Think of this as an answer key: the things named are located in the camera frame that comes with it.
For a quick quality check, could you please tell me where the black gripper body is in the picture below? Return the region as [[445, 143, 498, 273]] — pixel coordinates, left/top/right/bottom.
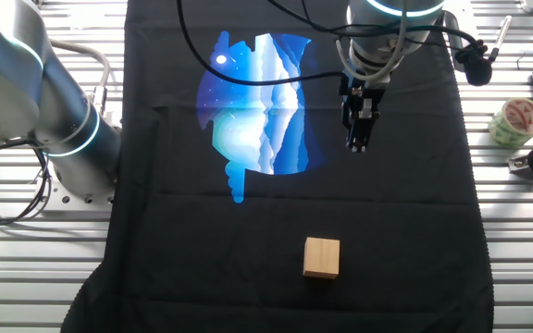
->
[[339, 72, 387, 111]]

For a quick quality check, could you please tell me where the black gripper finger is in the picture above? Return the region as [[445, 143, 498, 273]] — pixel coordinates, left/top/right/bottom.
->
[[340, 107, 358, 132], [346, 90, 381, 154]]

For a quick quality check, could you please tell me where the small wooden block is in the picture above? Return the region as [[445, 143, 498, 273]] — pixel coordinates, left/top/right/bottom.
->
[[302, 236, 341, 280]]

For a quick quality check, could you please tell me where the clear tape roll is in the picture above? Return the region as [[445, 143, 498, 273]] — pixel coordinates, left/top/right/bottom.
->
[[487, 97, 533, 150]]

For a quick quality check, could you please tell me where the silver marker pen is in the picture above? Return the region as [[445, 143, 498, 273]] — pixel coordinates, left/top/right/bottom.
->
[[487, 15, 513, 64]]

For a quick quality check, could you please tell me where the black cloth with blue print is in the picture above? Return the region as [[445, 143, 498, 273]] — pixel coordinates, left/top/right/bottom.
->
[[60, 0, 497, 333]]

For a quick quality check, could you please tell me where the thick black cable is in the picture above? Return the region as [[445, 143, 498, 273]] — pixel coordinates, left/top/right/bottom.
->
[[176, 0, 346, 88]]

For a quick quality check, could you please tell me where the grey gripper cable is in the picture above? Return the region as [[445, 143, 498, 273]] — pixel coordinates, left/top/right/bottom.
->
[[334, 0, 409, 84]]

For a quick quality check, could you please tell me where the thin black cable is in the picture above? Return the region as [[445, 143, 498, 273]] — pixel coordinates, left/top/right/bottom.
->
[[266, 0, 480, 52]]

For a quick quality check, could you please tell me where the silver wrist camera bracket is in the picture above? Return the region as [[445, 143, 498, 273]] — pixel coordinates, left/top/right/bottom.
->
[[440, 9, 465, 73]]

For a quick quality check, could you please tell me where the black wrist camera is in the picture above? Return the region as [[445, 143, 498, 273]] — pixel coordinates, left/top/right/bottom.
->
[[453, 39, 494, 88]]

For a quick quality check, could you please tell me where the grey hose with metal connector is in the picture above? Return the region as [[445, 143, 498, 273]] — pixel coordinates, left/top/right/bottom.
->
[[49, 39, 112, 117]]

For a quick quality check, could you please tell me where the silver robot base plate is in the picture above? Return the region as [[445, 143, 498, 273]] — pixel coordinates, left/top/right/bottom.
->
[[34, 159, 118, 219]]

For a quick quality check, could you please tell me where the black looped base cable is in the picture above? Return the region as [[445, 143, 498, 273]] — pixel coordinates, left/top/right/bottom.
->
[[0, 138, 54, 227]]

